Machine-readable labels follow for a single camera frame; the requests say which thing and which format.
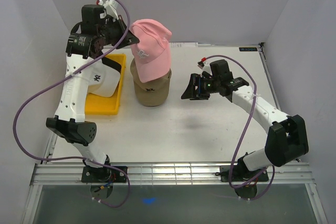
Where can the beige cap black R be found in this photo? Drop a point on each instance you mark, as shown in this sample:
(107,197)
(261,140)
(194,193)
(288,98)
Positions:
(152,93)

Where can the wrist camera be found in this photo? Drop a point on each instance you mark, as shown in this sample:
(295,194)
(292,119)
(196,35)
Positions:
(110,7)
(205,67)

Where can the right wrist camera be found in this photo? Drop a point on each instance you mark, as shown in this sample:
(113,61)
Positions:
(205,67)

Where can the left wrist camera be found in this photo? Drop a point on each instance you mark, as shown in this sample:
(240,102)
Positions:
(110,7)

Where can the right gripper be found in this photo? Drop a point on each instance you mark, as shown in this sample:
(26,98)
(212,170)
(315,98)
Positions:
(190,92)

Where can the pink cap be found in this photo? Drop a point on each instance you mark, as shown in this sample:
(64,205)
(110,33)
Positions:
(152,53)

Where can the white cap black brim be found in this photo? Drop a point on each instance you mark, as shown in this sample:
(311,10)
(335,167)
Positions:
(106,74)

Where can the yellow plastic bin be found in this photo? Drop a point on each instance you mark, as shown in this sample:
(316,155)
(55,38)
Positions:
(96,105)

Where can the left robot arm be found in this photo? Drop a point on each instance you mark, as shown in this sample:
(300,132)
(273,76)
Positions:
(89,71)

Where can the aluminium front rail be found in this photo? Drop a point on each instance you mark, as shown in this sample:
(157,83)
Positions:
(162,174)

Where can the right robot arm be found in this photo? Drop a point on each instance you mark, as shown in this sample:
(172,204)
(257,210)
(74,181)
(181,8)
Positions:
(286,135)

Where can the black corner label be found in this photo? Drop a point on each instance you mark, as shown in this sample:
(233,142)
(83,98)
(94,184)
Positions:
(248,49)

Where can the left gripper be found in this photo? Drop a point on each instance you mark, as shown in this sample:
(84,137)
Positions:
(129,39)

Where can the paper label strip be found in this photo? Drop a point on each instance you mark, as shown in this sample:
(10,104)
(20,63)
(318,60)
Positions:
(183,44)

